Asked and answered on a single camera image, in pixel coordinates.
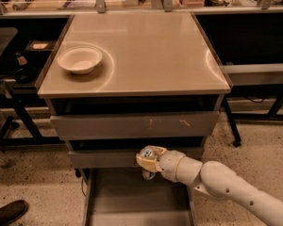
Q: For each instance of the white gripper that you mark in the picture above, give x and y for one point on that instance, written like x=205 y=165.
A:
x=169 y=164

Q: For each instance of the redbull can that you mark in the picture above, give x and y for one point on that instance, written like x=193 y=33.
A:
x=148 y=164

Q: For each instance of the grey middle drawer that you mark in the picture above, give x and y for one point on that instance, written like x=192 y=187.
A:
x=94 y=159

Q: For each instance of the grey top drawer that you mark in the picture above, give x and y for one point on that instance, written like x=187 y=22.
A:
x=115 y=126

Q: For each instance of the open grey bottom drawer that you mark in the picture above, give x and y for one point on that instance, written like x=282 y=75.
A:
x=122 y=197

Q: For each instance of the grey drawer cabinet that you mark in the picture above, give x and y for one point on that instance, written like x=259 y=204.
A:
x=152 y=63

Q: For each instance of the grey bench right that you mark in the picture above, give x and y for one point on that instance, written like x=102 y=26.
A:
x=263 y=81

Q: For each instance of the white paper bowl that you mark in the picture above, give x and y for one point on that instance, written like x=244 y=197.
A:
x=80 y=59

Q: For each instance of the brown shoe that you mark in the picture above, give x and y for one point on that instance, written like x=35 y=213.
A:
x=12 y=211

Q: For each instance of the black table frame left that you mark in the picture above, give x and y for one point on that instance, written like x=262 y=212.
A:
x=19 y=97

